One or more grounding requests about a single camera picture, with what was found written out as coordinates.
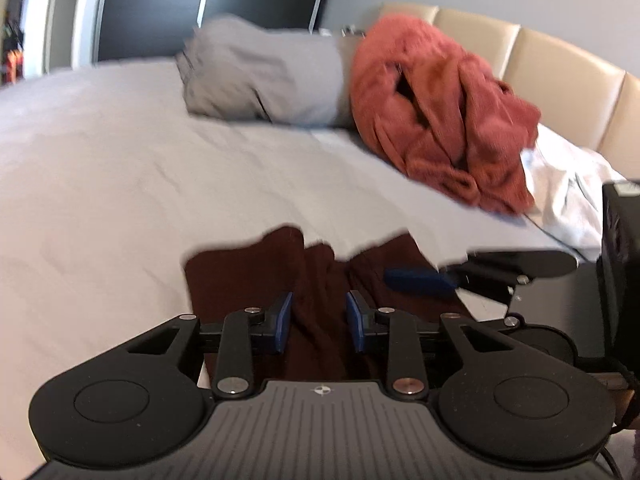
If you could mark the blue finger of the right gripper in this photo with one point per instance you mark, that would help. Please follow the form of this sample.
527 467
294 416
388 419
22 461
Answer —
418 280

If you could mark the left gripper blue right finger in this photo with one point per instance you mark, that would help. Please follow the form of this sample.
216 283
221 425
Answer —
359 316

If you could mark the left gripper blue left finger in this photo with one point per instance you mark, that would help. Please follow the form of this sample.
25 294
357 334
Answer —
279 320

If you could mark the dark red sweater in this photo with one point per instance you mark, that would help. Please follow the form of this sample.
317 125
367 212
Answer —
319 348

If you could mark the white crumpled garment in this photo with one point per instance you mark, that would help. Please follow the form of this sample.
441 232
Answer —
566 184

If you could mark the orange fleece blanket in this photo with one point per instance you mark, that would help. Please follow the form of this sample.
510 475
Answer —
438 114

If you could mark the beige padded headboard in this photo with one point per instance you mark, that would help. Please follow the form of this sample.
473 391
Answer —
586 100

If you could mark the grey bed sheet mattress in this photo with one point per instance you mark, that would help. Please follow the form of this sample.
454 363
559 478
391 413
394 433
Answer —
107 183

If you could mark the nightstand items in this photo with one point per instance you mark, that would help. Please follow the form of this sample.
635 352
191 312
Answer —
345 31

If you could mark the grey pillow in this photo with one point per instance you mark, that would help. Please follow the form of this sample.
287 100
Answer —
236 71

